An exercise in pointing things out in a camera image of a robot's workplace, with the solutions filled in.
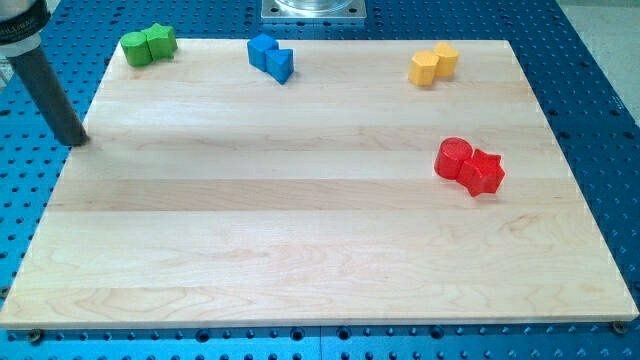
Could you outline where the blue cube block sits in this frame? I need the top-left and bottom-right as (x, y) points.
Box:
(247, 34), (279, 72)

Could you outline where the green cylinder block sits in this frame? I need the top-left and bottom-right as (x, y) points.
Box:
(120, 31), (153, 67)

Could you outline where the yellow hexagon block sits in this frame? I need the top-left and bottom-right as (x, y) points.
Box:
(408, 50), (439, 87)

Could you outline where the light wooden board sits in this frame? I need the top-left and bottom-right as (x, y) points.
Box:
(1, 39), (638, 329)

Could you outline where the right front board screw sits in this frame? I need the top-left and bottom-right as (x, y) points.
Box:
(610, 321), (628, 335)

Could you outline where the green star block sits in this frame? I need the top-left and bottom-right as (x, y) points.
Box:
(142, 23), (178, 61)

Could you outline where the red star block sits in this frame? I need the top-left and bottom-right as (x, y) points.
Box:
(456, 149), (505, 197)

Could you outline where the board screw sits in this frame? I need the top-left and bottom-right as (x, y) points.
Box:
(26, 329), (44, 344)
(610, 321), (628, 335)

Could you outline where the dark grey cylindrical stylus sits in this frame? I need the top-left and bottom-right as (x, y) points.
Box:
(8, 46), (89, 146)

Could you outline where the left front board screw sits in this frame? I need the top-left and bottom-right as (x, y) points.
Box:
(26, 329), (44, 344)

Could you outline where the blue triangle block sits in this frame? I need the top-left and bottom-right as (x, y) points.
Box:
(265, 49), (294, 85)

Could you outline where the robot arm with black wrist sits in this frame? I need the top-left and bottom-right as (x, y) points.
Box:
(1, 0), (51, 58)

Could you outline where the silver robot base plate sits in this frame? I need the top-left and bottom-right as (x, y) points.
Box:
(261, 0), (367, 21)

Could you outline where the yellow heart block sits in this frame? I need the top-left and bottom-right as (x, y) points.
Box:
(434, 42), (460, 77)

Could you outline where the red cylinder block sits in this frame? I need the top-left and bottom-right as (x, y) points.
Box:
(434, 137), (473, 180)

